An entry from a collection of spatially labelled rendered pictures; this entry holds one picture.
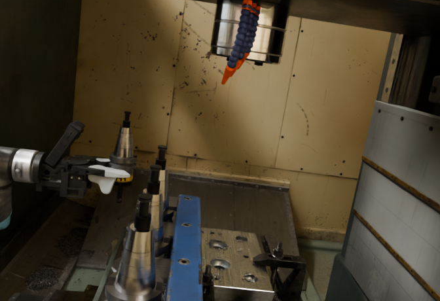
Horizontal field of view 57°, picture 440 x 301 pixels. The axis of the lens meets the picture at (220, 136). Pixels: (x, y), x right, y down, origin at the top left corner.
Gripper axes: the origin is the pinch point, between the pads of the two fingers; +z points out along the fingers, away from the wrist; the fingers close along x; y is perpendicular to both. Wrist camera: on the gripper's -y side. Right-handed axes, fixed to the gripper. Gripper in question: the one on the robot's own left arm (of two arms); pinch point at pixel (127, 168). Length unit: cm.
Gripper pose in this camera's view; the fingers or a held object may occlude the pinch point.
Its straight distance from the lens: 96.4
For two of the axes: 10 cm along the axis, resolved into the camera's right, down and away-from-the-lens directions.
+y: -1.3, 9.7, 2.0
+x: 0.6, 2.1, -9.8
